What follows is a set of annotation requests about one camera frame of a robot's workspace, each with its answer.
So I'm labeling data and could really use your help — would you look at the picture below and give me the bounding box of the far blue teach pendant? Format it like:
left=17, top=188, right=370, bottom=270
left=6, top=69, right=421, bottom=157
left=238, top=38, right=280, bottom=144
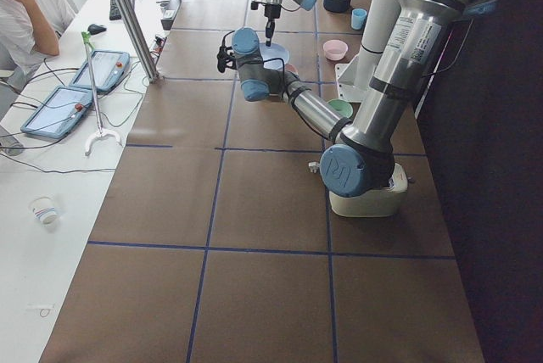
left=70, top=49, right=131, bottom=94

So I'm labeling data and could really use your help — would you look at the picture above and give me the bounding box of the black keyboard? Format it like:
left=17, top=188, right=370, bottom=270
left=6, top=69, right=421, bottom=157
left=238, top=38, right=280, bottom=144
left=109, top=0, right=137, bottom=21

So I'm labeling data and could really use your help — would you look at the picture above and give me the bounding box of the blue plate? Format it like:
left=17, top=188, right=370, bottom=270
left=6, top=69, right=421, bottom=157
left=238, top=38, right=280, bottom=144
left=260, top=42, right=290, bottom=70

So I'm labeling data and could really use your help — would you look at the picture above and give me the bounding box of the pink bowl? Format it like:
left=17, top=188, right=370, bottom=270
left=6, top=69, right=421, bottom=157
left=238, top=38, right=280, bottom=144
left=322, top=39, right=349, bottom=62

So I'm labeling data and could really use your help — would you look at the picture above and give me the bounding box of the near blue teach pendant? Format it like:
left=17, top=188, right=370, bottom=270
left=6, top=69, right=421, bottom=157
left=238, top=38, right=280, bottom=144
left=20, top=86, right=92, bottom=139

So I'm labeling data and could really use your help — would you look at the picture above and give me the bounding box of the aluminium frame post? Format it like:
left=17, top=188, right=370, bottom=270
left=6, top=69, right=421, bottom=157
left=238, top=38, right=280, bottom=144
left=115, top=0, right=160, bottom=84

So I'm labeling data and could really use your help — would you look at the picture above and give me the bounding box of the cream toaster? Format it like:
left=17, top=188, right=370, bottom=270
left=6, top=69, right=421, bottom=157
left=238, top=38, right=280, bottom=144
left=329, top=163, right=409, bottom=218

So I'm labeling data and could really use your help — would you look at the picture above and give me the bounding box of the black computer mouse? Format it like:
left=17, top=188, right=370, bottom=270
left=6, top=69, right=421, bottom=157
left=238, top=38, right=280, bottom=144
left=87, top=24, right=107, bottom=35

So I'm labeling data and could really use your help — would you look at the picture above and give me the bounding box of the green bowl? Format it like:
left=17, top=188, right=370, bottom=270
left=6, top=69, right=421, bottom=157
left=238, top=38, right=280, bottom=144
left=327, top=98, right=354, bottom=119

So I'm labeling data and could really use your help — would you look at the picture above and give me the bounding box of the white reacher grabber tool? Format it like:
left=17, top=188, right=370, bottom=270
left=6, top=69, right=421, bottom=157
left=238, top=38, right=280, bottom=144
left=81, top=31, right=122, bottom=157

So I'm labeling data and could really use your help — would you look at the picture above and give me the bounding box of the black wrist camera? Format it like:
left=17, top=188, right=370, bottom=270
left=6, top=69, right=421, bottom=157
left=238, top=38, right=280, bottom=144
left=216, top=44, right=237, bottom=73

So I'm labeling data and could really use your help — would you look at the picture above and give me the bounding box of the light blue cup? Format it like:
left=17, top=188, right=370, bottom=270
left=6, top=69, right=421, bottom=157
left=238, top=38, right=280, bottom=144
left=350, top=8, right=367, bottom=31

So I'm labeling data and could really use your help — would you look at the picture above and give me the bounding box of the pink plate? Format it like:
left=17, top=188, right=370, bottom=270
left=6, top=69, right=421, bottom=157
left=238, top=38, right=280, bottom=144
left=284, top=64, right=299, bottom=75

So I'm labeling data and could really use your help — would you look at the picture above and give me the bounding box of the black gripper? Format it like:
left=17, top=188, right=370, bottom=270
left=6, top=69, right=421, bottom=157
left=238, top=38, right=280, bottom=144
left=265, top=3, right=281, bottom=47

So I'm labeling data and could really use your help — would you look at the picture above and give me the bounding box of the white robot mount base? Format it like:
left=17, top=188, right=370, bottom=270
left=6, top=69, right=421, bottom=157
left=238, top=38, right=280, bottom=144
left=336, top=0, right=400, bottom=103

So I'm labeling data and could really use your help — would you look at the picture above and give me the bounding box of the paper cup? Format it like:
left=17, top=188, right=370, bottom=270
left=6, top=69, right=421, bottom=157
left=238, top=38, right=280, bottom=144
left=29, top=196, right=59, bottom=227

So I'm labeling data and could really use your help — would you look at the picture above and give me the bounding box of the seated person white shirt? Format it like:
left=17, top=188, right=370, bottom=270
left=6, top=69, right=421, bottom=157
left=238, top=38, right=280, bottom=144
left=1, top=0, right=76, bottom=76

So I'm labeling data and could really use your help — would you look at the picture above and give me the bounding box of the blue teach pendant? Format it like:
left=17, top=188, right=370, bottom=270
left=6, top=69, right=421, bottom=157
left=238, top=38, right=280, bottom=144
left=20, top=86, right=92, bottom=139
left=70, top=49, right=131, bottom=94

